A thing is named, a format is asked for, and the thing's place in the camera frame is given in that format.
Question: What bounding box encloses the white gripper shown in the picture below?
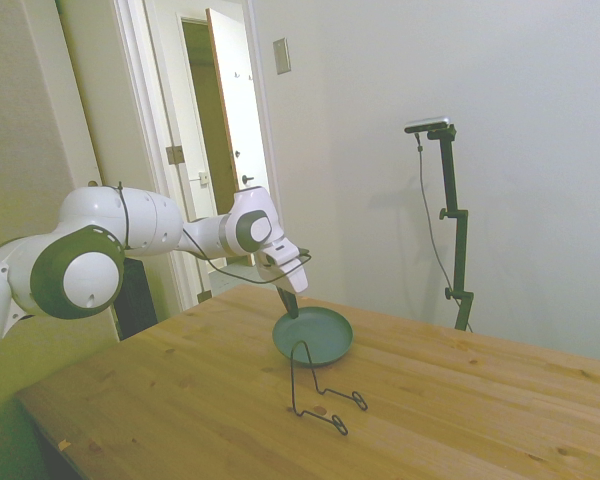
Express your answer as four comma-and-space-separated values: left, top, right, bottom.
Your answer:
253, 252, 310, 320

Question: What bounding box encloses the dark green round plate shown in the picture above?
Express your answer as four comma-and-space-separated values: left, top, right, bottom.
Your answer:
272, 305, 355, 369

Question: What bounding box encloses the black computer tower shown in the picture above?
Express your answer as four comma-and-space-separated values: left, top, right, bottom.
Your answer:
112, 257, 159, 342

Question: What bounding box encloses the white open door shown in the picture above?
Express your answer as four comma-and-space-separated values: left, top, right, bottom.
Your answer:
204, 7, 272, 267

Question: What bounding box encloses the beige partition panel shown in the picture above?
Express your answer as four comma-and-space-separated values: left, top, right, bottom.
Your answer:
0, 0, 104, 261

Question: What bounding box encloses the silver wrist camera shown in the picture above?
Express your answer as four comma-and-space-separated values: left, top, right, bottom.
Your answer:
265, 238, 311, 267

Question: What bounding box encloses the black wire plate stand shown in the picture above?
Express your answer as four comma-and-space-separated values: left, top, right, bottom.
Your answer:
287, 340, 370, 437

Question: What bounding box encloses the black jointed camera stand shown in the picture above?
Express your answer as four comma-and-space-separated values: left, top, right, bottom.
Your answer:
426, 125, 476, 332

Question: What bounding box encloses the black cable along robot arm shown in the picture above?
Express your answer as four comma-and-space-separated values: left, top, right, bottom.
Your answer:
115, 182, 314, 286

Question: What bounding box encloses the silver bar camera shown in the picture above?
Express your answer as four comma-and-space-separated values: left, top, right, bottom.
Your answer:
403, 115, 452, 135

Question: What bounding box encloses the white door frame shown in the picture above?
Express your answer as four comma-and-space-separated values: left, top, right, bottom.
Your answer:
112, 0, 281, 311

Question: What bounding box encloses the grey wall switch plate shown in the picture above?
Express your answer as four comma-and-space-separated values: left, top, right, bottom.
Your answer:
272, 37, 292, 76

